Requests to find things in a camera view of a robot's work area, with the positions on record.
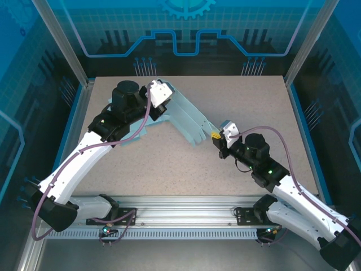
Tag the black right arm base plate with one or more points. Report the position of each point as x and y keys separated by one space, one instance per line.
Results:
x=242 y=216

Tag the aluminium lower frame bar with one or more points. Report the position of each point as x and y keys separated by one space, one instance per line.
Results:
x=31 y=254

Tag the blue table edge strip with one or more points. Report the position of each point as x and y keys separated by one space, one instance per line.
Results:
x=308 y=141
x=67 y=127

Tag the small connector with green light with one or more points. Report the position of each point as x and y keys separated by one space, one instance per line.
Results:
x=272 y=231
x=106 y=230

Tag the aluminium side rail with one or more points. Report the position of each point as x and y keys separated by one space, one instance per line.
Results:
x=80 y=113

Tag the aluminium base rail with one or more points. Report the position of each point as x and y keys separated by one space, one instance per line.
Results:
x=183 y=211

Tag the aluminium frame post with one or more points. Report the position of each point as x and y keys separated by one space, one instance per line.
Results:
x=308 y=42
x=67 y=42

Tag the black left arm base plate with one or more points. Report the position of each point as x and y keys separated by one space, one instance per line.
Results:
x=121 y=210

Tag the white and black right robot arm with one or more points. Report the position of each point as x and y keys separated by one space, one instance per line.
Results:
x=296 y=223

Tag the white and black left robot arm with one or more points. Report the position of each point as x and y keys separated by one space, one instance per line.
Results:
x=70 y=163

